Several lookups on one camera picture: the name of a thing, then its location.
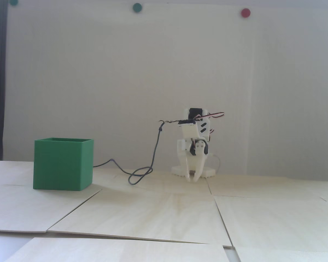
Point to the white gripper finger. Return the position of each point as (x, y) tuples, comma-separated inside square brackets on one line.
[(187, 166), (199, 163)]

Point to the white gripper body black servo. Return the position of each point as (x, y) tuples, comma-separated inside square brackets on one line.
[(194, 162)]

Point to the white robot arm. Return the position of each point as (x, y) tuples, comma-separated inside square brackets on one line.
[(207, 172)]

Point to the green box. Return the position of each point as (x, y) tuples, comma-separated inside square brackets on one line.
[(60, 163)]

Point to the white backdrop board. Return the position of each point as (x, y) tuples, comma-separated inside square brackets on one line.
[(235, 82)]

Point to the green round magnet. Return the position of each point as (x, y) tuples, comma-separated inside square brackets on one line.
[(137, 7), (14, 2)]

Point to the red round magnet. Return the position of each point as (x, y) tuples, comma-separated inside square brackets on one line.
[(245, 12)]

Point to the wrist camera on white bracket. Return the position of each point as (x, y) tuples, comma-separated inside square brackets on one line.
[(188, 131)]

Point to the dark window frame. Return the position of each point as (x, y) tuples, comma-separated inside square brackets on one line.
[(0, 82)]

